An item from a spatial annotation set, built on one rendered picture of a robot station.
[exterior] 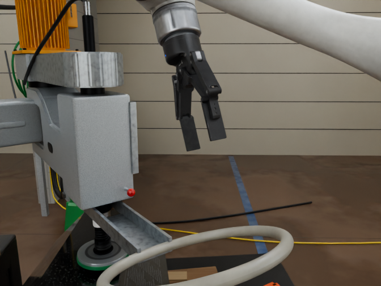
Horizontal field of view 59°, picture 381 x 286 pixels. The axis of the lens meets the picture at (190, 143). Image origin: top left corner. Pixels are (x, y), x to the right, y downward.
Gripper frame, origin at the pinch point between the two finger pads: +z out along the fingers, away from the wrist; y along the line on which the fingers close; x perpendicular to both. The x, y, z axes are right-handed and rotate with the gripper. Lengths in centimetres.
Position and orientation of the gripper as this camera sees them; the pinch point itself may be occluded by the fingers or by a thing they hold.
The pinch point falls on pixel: (203, 139)
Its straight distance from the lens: 65.7
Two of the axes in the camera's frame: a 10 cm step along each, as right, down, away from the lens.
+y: -3.1, 1.6, 9.4
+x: -9.2, 1.8, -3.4
